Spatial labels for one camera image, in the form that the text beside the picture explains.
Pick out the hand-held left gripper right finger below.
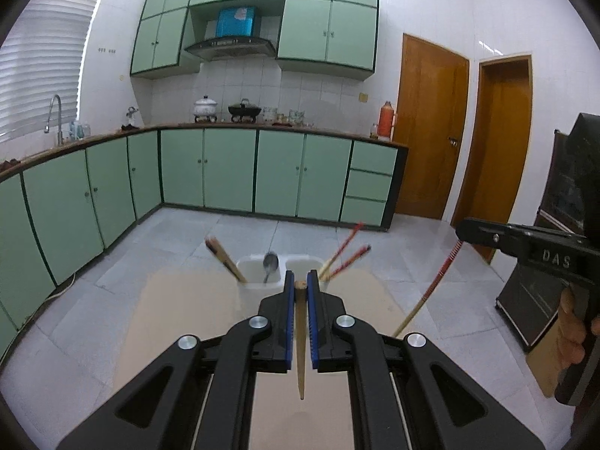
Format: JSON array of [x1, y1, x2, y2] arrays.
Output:
[[306, 269, 547, 450]]

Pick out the black wok with lid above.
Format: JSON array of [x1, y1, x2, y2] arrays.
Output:
[[228, 99, 262, 118]]

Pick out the red-patterned wooden chopstick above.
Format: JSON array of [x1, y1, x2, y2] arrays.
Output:
[[320, 222, 365, 278], [393, 240, 463, 338], [205, 239, 245, 285], [212, 235, 248, 284], [325, 244, 372, 281], [294, 280, 308, 401]]

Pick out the white two-compartment utensil holder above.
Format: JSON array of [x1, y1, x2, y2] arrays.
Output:
[[235, 254, 330, 312]]

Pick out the person's right hand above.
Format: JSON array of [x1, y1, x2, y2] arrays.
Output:
[[558, 288, 600, 371]]

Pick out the plain wooden door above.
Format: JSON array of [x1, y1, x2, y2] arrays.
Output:
[[451, 55, 533, 263]]

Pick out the white window blind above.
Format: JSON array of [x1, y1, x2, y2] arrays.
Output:
[[0, 0, 108, 144]]

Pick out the white floor cable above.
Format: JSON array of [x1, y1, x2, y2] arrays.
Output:
[[47, 272, 78, 298]]

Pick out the wooden door with handle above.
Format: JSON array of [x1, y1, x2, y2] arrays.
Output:
[[394, 33, 470, 220]]

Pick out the chrome kitchen faucet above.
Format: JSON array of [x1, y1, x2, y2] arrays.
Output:
[[44, 94, 64, 146]]

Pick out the green upper wall cabinets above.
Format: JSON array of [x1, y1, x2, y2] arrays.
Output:
[[130, 0, 380, 80]]

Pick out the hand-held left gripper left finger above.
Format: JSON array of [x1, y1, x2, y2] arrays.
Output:
[[56, 269, 301, 450]]

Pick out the white cooking pot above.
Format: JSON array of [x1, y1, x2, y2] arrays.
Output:
[[193, 96, 219, 117]]

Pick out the blue box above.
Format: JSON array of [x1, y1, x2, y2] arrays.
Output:
[[216, 6, 257, 38]]

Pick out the green cabinet drawer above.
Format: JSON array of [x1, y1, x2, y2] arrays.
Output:
[[349, 141, 398, 175], [345, 170, 395, 201], [340, 197, 390, 225]]

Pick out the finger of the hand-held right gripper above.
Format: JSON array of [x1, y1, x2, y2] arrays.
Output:
[[457, 218, 527, 255]]

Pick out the black range hood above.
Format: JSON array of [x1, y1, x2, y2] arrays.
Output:
[[184, 36, 277, 62]]

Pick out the green lower kitchen cabinets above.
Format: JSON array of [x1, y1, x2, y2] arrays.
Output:
[[0, 124, 410, 352]]

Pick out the orange thermos flask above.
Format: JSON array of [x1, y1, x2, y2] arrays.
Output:
[[378, 100, 398, 141]]

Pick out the black cabinet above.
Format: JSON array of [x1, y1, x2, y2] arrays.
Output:
[[496, 112, 600, 352]]

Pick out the grey metal spoon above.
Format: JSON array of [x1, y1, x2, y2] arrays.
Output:
[[262, 252, 281, 284]]

